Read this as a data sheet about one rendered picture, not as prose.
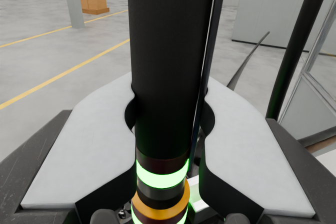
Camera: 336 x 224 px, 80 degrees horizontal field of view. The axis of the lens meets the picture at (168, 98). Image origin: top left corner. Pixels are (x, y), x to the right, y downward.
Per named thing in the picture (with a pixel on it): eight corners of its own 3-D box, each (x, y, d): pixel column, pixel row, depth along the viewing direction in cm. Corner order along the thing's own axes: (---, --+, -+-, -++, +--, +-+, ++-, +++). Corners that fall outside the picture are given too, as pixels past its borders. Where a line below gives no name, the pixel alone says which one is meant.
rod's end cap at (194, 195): (197, 190, 20) (200, 177, 18) (209, 209, 18) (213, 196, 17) (179, 197, 19) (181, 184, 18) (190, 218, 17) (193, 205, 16)
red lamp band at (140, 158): (174, 128, 15) (175, 114, 14) (199, 163, 12) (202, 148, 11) (128, 140, 13) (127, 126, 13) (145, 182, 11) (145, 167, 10)
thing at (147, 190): (172, 153, 16) (173, 142, 15) (194, 189, 13) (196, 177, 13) (130, 166, 15) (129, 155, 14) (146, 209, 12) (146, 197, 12)
